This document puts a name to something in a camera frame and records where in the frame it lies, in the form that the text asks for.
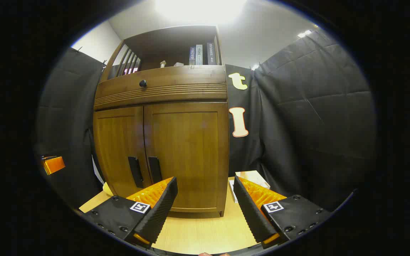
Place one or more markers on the black backdrop cloth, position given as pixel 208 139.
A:
pixel 315 106

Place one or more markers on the wooden shoe cabinet door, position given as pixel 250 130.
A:
pixel 190 149
pixel 116 149

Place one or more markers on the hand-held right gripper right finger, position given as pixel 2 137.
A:
pixel 251 213

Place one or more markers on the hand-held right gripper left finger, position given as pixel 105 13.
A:
pixel 162 209

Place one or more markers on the wooden double-door shoe cabinet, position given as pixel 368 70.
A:
pixel 176 39

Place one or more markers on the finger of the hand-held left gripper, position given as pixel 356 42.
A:
pixel 53 164

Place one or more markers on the dark blue book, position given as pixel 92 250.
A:
pixel 192 56

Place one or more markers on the large ceiling light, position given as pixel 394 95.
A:
pixel 201 9

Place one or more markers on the small ceiling light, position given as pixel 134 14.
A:
pixel 304 33

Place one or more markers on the white cardboard box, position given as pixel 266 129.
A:
pixel 253 177

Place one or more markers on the pale yellow object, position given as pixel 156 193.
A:
pixel 108 189

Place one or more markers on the flat white box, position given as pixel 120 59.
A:
pixel 232 190

